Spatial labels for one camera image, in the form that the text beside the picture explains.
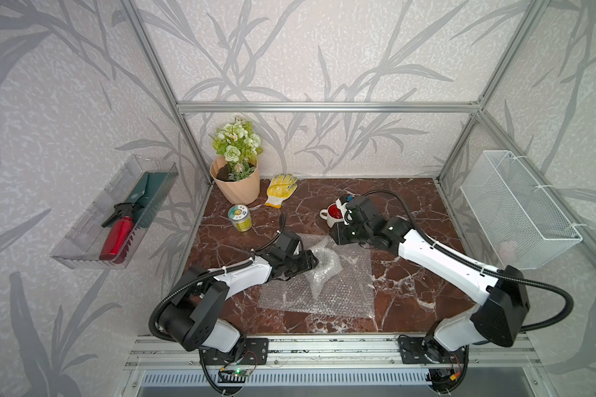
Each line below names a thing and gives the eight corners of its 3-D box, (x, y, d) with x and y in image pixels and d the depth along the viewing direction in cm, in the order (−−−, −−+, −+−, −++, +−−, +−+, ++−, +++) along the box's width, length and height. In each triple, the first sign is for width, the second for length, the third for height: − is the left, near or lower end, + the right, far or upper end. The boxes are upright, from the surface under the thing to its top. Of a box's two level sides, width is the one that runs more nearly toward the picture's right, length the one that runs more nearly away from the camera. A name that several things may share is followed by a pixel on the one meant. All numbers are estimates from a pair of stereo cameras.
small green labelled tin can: (231, 231, 104) (225, 220, 97) (235, 216, 109) (230, 203, 102) (250, 232, 104) (246, 220, 97) (253, 216, 109) (249, 203, 102)
